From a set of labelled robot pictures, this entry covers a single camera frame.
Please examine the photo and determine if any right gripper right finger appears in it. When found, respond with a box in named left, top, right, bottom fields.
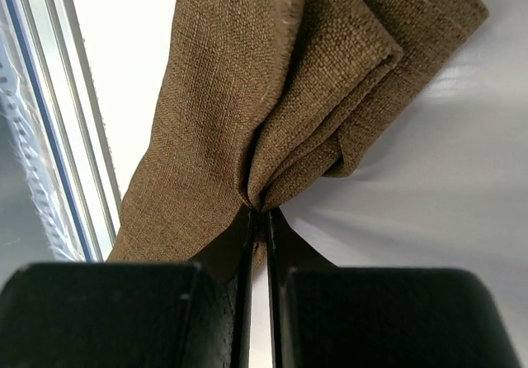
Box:
left=265, top=210, right=520, bottom=367

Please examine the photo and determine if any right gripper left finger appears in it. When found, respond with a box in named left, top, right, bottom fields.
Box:
left=1, top=208, right=252, bottom=367

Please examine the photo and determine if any brown cloth napkin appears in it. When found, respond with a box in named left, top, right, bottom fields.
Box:
left=108, top=0, right=488, bottom=262

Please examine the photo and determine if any slotted cable duct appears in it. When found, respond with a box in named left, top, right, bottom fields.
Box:
left=1, top=50, right=85, bottom=262

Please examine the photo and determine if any front aluminium rail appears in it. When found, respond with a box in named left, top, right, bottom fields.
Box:
left=1, top=0, right=120, bottom=262

